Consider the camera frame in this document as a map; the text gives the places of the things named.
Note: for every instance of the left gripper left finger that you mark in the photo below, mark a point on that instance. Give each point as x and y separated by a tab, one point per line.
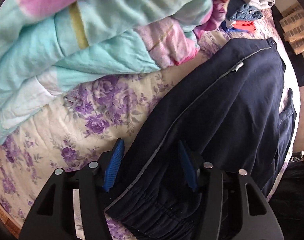
52	214

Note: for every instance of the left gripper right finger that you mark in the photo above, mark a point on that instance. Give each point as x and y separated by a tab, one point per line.
231	206

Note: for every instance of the navy blue pants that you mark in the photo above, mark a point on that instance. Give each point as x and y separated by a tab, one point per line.
232	111

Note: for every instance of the folded red garment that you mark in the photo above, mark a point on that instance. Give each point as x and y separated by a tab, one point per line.
239	26

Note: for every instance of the floral turquoise folded quilt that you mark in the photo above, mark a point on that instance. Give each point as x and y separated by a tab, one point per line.
48	47

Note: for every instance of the beige checked curtain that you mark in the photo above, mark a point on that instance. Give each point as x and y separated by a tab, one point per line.
293	27

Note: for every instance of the folded blue jeans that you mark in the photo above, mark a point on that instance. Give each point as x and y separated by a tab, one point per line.
238	10

